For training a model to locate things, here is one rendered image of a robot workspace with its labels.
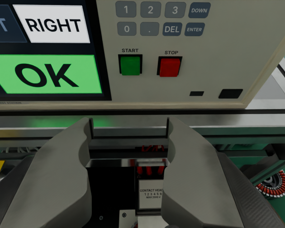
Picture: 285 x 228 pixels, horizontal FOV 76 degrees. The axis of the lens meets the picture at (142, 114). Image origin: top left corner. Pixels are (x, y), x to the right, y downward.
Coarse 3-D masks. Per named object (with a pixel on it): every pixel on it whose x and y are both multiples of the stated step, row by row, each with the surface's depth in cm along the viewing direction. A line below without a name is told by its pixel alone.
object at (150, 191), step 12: (144, 168) 41; (156, 168) 41; (144, 180) 37; (156, 180) 37; (144, 192) 35; (156, 192) 35; (144, 204) 34; (156, 204) 34; (144, 216) 36; (156, 216) 36
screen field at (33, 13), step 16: (0, 16) 14; (16, 16) 14; (32, 16) 14; (48, 16) 14; (64, 16) 14; (80, 16) 14; (0, 32) 15; (16, 32) 15; (32, 32) 15; (48, 32) 15; (64, 32) 15; (80, 32) 15
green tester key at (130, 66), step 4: (124, 60) 17; (128, 60) 17; (132, 60) 17; (136, 60) 17; (124, 64) 17; (128, 64) 17; (132, 64) 17; (136, 64) 17; (124, 68) 17; (128, 68) 17; (132, 68) 17; (136, 68) 18; (124, 72) 18; (128, 72) 18; (132, 72) 18; (136, 72) 18
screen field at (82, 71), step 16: (0, 64) 17; (16, 64) 17; (32, 64) 17; (48, 64) 18; (64, 64) 18; (80, 64) 18; (0, 80) 19; (16, 80) 19; (32, 80) 19; (48, 80) 19; (64, 80) 19; (80, 80) 19; (96, 80) 19
